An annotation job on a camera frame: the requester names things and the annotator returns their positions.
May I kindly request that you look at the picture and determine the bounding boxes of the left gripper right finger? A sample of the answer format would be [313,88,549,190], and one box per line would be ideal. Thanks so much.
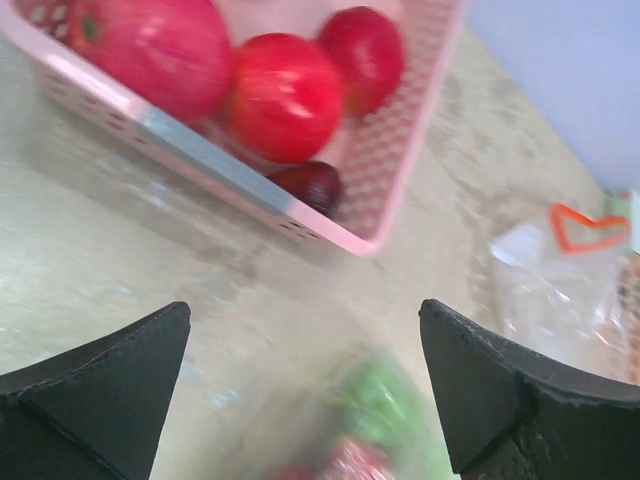
[419,299,639,480]

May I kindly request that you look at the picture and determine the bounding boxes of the large pink red apple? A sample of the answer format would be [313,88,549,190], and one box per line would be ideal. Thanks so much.
[68,0,232,124]

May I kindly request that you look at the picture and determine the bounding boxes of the bunch of small red fruits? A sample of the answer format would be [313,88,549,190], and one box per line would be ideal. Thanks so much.
[271,436,394,480]

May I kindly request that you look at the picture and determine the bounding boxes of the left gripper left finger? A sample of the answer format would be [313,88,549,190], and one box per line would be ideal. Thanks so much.
[1,302,191,479]

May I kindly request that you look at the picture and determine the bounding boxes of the pink perforated plastic basket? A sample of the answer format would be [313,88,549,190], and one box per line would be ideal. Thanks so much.
[1,1,466,256]

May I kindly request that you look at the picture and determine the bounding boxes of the blue zip bag small fruits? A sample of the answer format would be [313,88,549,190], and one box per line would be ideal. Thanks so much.
[261,348,455,479]

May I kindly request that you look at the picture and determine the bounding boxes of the dark purple fake plum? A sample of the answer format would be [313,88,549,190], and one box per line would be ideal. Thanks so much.
[267,161,343,217]

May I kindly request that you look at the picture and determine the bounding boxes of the orange zip bag with apples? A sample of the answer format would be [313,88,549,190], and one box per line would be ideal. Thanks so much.
[489,203,639,384]

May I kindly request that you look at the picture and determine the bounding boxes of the orange desk file organizer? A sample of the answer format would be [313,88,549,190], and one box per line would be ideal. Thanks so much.
[611,188,639,353]

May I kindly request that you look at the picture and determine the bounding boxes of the green fake grape bunch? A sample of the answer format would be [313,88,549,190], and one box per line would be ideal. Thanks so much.
[330,357,424,451]

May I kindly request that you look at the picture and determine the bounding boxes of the dark red fake apple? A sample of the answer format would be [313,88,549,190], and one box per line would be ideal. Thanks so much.
[317,6,405,117]

